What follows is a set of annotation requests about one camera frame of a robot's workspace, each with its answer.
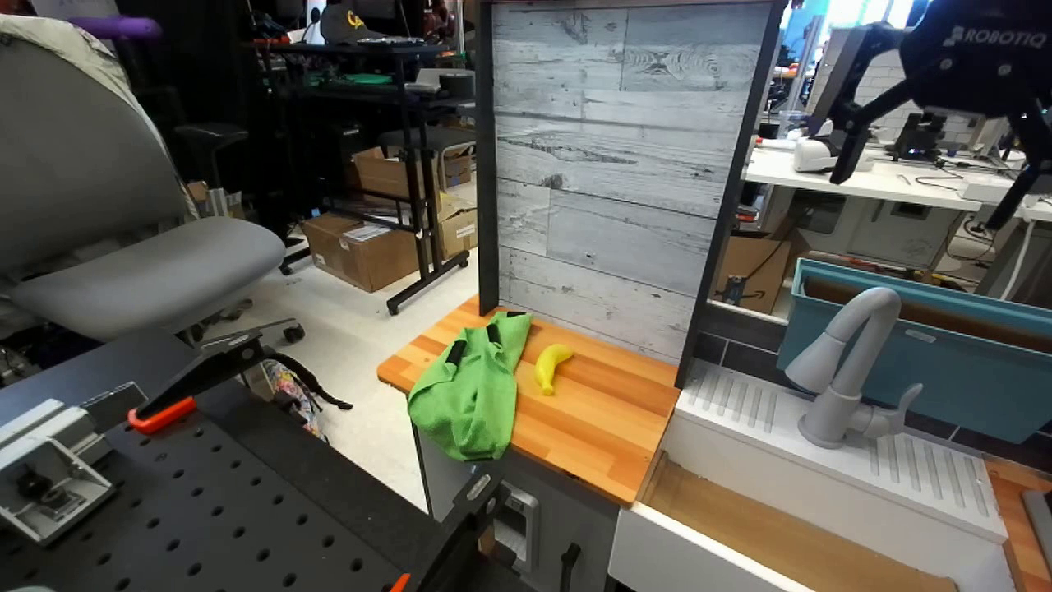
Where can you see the grey office chair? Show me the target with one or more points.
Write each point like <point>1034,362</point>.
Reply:
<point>131,275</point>

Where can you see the toy stove top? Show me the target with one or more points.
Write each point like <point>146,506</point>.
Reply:
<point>1041,514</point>

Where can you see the cardboard box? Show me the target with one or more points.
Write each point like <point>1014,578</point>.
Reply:
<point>364,252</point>
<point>756,268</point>
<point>382,177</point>

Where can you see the black metal table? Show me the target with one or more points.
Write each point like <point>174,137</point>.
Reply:
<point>412,167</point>

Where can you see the small white object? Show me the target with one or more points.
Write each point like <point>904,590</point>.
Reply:
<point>813,155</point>

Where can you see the grey wood-look back panel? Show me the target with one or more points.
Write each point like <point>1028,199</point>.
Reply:
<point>611,167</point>

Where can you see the metal camera mount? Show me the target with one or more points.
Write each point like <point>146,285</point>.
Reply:
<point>53,495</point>

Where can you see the grey toy tap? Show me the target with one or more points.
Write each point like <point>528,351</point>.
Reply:
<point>839,406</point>

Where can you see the purple object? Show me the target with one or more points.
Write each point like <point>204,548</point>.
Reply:
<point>119,29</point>

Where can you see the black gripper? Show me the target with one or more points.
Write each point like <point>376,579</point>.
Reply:
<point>974,66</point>

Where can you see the yellow toy banana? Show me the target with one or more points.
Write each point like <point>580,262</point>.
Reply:
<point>546,367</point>

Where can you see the toy kitchen with wooden counter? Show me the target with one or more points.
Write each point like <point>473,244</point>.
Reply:
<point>594,417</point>

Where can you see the white toy sink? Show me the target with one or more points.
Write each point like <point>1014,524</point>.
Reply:
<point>768,429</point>

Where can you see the dark cap with yellow logo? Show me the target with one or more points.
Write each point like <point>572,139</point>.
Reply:
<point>342,24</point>

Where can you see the grey plank back panel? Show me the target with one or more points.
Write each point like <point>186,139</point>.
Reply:
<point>484,167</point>

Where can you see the teal planter box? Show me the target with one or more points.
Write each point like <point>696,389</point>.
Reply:
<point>963,373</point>

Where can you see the green cloth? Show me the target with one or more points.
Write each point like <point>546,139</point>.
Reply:
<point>471,396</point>

